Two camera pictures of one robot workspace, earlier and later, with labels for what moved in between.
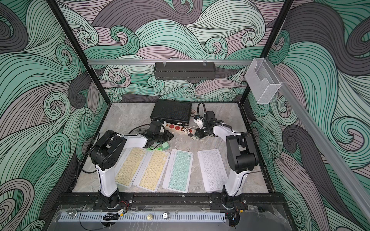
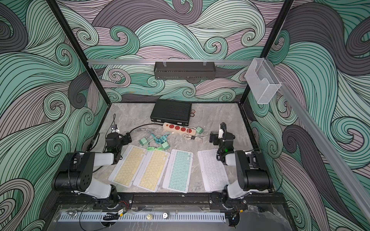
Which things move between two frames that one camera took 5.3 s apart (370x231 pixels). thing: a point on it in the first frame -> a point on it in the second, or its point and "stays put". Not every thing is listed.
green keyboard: x=177 y=176 stays put
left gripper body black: x=162 y=137 -> x=123 y=141
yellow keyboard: x=131 y=167 stays put
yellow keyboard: x=151 y=174 stays put
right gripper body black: x=202 y=133 -> x=217 y=141
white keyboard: x=213 y=170 stays put
